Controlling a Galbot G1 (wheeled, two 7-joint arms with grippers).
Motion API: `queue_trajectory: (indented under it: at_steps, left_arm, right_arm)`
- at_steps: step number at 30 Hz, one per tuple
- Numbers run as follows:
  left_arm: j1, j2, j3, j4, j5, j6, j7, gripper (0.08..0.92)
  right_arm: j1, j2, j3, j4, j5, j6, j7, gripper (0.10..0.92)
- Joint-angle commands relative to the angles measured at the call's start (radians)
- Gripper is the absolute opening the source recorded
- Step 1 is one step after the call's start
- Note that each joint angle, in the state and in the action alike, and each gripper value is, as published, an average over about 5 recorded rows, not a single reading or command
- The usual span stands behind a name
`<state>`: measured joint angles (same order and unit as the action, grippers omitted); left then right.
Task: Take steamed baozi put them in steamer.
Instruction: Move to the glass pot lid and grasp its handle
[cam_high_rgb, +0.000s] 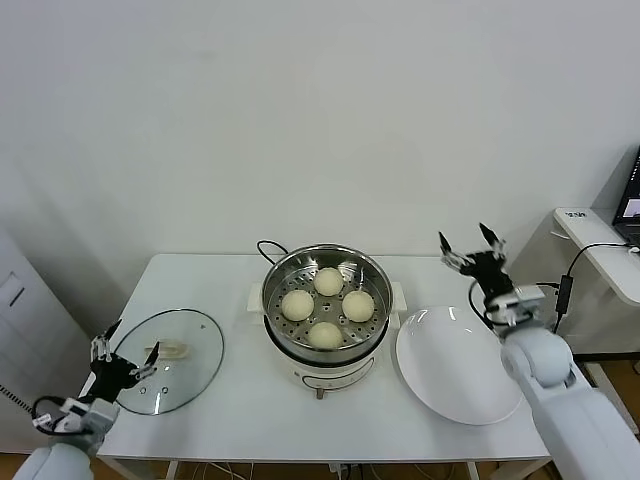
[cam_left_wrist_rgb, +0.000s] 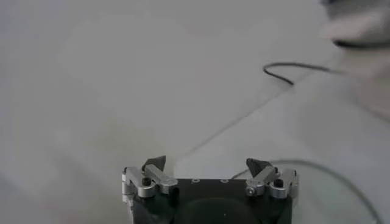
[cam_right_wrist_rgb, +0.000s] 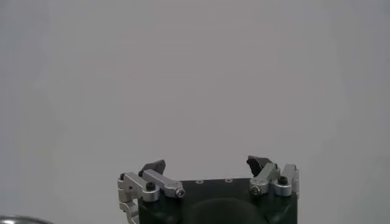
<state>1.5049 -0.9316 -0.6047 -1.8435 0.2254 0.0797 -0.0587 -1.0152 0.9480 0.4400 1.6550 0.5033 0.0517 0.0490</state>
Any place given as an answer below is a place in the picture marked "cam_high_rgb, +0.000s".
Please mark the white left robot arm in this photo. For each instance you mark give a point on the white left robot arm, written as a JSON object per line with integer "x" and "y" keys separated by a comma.
{"x": 55, "y": 460}

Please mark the black adapter box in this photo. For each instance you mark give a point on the black adapter box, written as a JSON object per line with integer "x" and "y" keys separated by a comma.
{"x": 563, "y": 295}

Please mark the white laptop desk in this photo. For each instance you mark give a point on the white laptop desk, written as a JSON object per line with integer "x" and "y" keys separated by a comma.
{"x": 615, "y": 280}

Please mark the white electric cooker pot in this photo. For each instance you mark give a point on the white electric cooker pot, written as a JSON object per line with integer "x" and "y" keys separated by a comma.
{"x": 325, "y": 372}

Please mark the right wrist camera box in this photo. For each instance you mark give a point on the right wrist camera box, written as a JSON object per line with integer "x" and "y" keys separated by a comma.
{"x": 520, "y": 302}

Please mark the white steamed baozi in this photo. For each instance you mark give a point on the white steamed baozi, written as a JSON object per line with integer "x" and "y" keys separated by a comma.
{"x": 358, "y": 306}
{"x": 297, "y": 305}
{"x": 328, "y": 281}
{"x": 325, "y": 335}

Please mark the steel perforated steamer basket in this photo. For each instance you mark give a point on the steel perforated steamer basket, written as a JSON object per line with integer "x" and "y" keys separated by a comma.
{"x": 372, "y": 280}

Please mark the white table leg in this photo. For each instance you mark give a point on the white table leg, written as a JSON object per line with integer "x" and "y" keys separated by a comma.
{"x": 171, "y": 471}
{"x": 472, "y": 471}

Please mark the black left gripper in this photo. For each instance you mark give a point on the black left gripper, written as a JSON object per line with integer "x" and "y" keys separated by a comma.
{"x": 112, "y": 375}

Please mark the white cabinet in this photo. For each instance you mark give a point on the white cabinet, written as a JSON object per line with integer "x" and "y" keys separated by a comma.
{"x": 40, "y": 325}

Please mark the white round plate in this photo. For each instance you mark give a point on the white round plate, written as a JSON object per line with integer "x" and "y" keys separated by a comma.
{"x": 450, "y": 365}

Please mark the round glass pot lid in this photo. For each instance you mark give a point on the round glass pot lid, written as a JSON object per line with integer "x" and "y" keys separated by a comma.
{"x": 195, "y": 360}

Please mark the black laptop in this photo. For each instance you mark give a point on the black laptop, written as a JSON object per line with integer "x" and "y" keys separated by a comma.
{"x": 630, "y": 200}

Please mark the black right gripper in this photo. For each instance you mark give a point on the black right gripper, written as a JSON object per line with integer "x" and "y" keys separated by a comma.
{"x": 487, "y": 275}

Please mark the white power strip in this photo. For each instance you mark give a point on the white power strip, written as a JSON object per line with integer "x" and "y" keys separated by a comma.
{"x": 342, "y": 468}

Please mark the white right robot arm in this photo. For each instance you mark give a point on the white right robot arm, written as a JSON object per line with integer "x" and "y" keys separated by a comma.
{"x": 560, "y": 400}

